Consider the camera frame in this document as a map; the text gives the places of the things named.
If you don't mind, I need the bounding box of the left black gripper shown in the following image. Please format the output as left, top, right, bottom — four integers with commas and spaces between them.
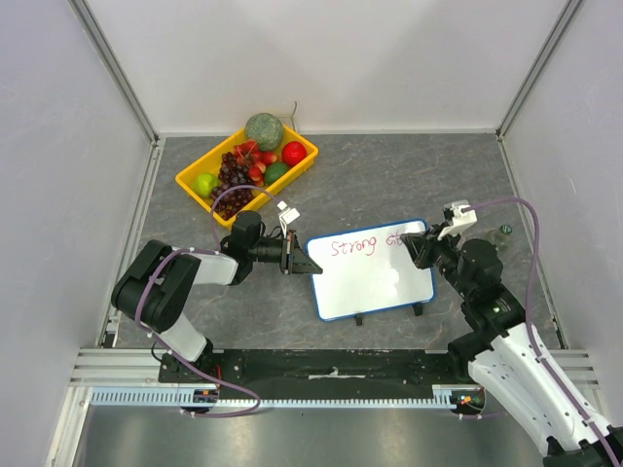
248, 231, 321, 275

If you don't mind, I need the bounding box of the blue framed whiteboard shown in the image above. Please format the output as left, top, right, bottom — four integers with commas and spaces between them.
305, 219, 436, 322

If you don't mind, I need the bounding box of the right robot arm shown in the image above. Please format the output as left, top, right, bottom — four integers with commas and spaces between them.
400, 228, 622, 466

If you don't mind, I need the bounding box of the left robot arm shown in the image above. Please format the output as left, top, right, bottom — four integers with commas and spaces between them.
111, 210, 322, 382

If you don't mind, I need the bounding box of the glass soda bottle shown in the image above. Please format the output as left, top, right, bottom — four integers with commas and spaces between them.
486, 224, 513, 252

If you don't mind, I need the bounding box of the dark green lime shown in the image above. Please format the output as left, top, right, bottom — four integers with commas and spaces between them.
264, 162, 290, 186

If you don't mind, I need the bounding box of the red apple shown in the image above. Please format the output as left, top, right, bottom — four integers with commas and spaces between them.
281, 141, 308, 167

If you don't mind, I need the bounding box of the purple grape bunch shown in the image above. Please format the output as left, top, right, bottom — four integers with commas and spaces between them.
209, 152, 257, 221

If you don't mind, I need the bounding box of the red fruit cluster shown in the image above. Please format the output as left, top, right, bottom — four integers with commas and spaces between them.
232, 139, 279, 186

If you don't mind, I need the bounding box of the light green apple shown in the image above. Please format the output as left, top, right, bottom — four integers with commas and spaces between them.
191, 172, 220, 198

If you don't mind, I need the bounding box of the yellow plastic tray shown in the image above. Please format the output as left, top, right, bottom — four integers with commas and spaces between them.
175, 126, 318, 229

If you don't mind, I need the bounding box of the green melon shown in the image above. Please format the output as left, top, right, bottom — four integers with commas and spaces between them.
244, 113, 284, 152

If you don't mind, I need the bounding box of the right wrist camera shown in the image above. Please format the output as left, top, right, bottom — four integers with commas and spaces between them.
437, 199, 477, 240

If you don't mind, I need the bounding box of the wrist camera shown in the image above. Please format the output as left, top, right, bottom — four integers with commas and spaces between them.
437, 199, 477, 240
277, 200, 300, 237

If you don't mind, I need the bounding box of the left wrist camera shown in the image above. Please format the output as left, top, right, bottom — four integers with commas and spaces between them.
277, 200, 300, 237

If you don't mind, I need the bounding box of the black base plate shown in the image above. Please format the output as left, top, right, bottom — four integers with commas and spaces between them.
158, 347, 506, 401

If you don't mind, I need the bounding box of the light blue cable duct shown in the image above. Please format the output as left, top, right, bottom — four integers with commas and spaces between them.
91, 387, 457, 410

